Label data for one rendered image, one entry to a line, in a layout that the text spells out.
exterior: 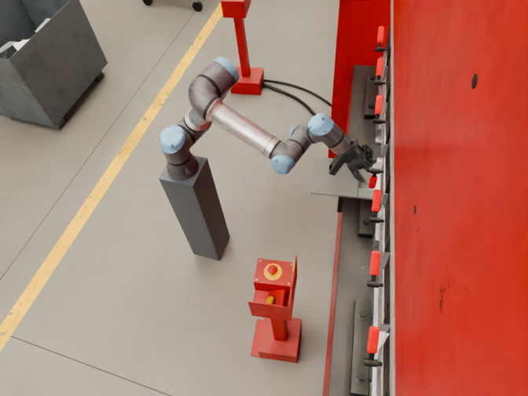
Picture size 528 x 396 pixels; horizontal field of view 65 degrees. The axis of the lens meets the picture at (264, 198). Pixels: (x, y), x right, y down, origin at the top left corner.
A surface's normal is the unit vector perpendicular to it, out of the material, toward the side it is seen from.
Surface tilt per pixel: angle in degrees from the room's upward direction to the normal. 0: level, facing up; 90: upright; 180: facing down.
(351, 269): 0
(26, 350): 0
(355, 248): 0
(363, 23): 90
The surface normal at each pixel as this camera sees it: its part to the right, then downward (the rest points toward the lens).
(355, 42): -0.17, 0.81
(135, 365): -0.07, -0.57
